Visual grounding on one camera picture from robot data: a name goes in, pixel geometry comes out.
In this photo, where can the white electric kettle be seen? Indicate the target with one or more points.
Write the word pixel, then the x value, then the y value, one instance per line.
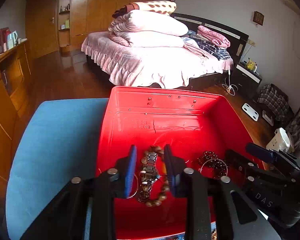
pixel 12 40

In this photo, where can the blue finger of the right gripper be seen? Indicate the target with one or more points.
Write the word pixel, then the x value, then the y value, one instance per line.
pixel 259 152
pixel 238 162

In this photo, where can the yellow pikachu plush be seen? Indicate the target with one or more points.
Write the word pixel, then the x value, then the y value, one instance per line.
pixel 251 65

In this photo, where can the wooden sideboard cabinet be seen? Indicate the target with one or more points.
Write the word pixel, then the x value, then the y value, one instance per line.
pixel 15 85

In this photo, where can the red metal tin box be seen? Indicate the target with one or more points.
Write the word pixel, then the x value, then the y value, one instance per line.
pixel 190 122

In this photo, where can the dark bedside table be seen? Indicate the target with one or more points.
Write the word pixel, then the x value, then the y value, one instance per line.
pixel 246 80

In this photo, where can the spotted folded blanket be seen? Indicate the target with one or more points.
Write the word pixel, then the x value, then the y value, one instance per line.
pixel 161 7

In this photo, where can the bed with pink cover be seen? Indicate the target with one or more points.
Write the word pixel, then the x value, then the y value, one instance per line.
pixel 169 67

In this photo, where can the silver bangle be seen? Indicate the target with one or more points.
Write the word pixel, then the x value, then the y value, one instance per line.
pixel 135 187

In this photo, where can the white bathroom scale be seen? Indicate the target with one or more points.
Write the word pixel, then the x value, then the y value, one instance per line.
pixel 250 112

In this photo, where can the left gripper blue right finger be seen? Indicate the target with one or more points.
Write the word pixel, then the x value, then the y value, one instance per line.
pixel 176 176

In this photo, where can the plaid bag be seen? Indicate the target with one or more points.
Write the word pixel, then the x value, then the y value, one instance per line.
pixel 276 101

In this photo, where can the blue table cloth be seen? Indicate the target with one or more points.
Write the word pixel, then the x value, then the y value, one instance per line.
pixel 59 143

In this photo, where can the folded pink quilts stack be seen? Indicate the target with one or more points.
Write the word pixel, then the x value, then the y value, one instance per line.
pixel 147 29

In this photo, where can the dark wooden headboard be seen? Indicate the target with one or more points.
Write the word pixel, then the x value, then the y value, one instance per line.
pixel 237 39

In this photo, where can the folded pink clothes pile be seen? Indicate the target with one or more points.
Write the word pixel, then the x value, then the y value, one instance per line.
pixel 211 41

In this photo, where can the silver wrist watch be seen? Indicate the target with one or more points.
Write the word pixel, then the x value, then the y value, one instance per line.
pixel 148 175

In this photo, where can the wooden wardrobe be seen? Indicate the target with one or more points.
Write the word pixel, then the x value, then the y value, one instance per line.
pixel 54 24

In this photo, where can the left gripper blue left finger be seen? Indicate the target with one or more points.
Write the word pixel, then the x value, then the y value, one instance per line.
pixel 130 170

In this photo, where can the small wall ornament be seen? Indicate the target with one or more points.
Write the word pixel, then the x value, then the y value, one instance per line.
pixel 258 18

